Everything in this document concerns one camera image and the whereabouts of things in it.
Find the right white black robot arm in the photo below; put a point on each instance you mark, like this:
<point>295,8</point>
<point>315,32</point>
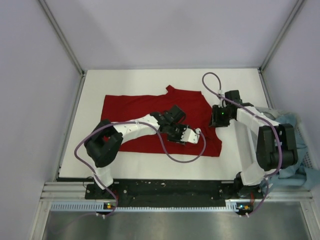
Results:
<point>232,97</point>

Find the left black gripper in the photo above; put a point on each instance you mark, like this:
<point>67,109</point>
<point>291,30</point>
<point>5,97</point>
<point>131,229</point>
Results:
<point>177,139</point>

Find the aluminium frame post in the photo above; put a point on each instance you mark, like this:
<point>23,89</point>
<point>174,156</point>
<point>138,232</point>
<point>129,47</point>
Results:
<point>294,13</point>
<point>60,35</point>

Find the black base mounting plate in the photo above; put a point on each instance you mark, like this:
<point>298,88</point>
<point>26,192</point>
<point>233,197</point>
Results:
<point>179,193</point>

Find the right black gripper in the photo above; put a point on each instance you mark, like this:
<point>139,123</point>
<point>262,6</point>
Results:
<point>215,122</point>

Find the light blue t shirt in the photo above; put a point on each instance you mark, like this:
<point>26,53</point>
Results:
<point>296,175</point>

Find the right aluminium frame post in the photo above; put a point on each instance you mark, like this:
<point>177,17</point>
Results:
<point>294,13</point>

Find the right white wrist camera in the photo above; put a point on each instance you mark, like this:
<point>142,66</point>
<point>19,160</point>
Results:
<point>220,94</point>

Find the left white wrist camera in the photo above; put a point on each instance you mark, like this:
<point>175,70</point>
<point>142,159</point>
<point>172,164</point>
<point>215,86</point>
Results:
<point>191,135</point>

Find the left aluminium frame post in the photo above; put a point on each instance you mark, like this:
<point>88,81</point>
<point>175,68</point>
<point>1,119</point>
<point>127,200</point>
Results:
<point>60,35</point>

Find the light blue cable duct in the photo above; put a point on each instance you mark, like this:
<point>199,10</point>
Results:
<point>92,206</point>

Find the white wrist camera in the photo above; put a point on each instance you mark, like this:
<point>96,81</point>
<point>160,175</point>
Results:
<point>220,94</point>
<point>191,135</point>

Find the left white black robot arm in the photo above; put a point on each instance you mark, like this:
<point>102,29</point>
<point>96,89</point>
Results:
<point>103,146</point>

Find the white laundry basket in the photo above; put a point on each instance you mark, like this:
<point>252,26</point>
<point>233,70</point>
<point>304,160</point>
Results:
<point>279,148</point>

